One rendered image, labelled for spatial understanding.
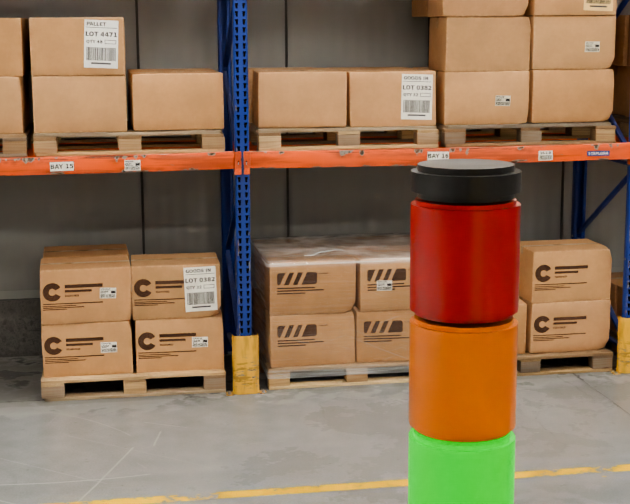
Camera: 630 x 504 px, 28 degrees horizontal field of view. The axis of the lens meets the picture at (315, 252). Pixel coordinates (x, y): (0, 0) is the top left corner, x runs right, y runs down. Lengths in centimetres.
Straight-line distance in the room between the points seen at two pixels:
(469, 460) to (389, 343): 794
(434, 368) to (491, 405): 3
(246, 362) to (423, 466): 771
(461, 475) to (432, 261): 10
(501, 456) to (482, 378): 4
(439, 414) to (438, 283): 6
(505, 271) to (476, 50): 791
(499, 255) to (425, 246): 3
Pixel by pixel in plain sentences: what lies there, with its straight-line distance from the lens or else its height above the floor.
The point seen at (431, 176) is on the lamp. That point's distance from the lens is 55.
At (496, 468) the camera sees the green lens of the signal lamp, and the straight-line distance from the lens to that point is 59.
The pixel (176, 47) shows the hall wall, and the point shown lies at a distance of 941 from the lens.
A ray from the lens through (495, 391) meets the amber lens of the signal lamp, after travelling 57.
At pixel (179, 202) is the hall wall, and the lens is 949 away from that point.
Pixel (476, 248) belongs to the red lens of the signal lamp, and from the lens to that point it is 55.
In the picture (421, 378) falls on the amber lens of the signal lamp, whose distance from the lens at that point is 58.
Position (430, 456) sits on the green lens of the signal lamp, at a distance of 58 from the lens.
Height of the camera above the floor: 240
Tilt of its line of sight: 10 degrees down
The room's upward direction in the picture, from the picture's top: straight up
